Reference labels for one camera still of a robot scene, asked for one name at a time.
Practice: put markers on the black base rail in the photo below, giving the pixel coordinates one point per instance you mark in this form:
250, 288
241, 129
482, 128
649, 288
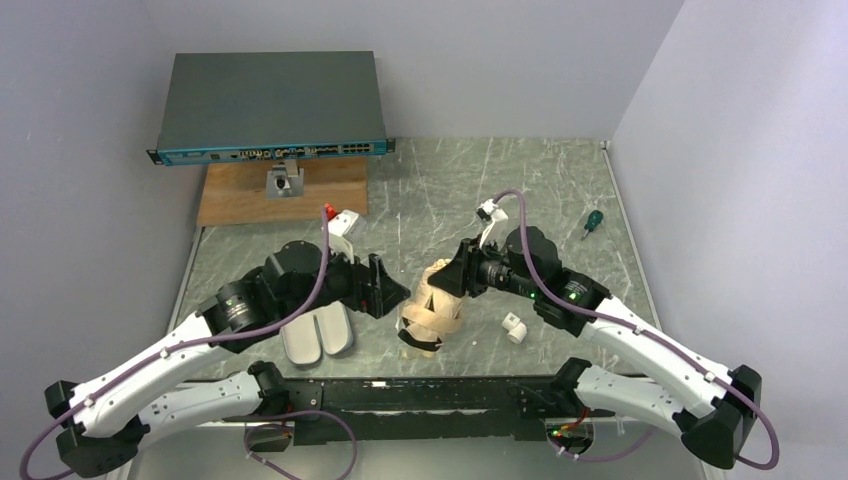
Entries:
414, 408

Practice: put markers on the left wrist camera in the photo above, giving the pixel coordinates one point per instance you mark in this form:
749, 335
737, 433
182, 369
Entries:
342, 227

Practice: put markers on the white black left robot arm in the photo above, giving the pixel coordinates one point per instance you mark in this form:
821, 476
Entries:
108, 420

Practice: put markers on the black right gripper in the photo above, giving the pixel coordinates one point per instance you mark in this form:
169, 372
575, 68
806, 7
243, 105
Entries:
472, 268

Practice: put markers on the grey network switch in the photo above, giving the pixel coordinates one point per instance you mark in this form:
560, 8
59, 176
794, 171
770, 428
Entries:
254, 106

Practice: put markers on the white plastic pipe fitting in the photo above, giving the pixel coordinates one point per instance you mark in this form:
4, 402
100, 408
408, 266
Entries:
516, 330

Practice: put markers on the beige umbrella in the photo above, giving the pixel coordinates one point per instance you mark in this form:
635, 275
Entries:
429, 316

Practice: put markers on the wooden board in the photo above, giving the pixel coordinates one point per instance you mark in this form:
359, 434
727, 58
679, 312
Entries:
234, 193

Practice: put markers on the grey metal stand bracket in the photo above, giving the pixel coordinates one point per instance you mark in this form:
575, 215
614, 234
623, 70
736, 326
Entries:
285, 180

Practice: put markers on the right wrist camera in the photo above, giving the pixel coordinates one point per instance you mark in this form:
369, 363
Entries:
494, 222

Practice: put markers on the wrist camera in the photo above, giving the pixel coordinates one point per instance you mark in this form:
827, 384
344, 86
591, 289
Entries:
342, 227
494, 222

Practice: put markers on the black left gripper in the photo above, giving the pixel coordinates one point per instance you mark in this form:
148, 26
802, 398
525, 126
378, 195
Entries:
365, 285

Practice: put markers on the green handled screwdriver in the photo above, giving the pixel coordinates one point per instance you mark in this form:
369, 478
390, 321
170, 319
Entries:
593, 221

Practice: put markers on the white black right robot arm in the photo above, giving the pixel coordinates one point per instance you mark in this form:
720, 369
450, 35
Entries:
710, 406

